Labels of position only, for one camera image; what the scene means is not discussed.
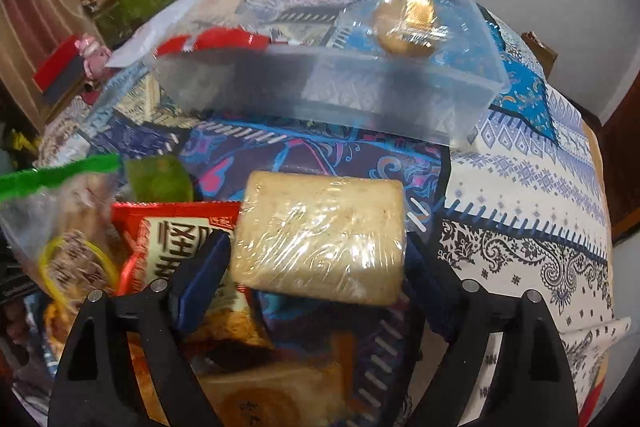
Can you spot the green storage box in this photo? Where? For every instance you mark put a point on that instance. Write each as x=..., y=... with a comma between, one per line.
x=135, y=7

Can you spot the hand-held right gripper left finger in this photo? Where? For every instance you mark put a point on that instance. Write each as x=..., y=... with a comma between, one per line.
x=207, y=277

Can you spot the green snack packet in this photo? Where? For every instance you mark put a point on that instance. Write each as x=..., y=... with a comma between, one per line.
x=157, y=179

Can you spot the white pillow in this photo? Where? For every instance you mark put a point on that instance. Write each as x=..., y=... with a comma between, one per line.
x=145, y=39

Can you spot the pink toy figure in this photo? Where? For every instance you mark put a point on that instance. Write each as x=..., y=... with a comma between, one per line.
x=95, y=54

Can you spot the red box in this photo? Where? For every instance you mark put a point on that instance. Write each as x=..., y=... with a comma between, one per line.
x=52, y=69

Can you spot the shiny red snack packet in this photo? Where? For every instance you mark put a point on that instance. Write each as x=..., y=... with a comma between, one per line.
x=215, y=39

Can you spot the round golden wrapped pastry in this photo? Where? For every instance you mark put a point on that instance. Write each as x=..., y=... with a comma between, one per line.
x=400, y=32

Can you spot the orange snack packet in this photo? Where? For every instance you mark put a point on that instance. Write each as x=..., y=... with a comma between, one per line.
x=270, y=387

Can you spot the red printed snack packet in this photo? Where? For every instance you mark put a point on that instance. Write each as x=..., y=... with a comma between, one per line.
x=160, y=237

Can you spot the blue patterned blanket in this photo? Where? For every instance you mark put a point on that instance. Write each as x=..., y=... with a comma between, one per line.
x=525, y=207

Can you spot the clear plastic container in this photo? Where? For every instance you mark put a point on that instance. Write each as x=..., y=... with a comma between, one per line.
x=320, y=77

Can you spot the clear snack bag green seal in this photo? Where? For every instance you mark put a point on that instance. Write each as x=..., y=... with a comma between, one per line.
x=60, y=207

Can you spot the brown wooden door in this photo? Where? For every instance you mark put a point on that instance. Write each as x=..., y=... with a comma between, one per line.
x=622, y=167

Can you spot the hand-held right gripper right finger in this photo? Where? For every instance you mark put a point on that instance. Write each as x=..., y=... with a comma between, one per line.
x=425, y=279

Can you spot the clear-wrapped beige cake block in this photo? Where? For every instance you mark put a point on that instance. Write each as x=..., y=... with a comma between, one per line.
x=320, y=237

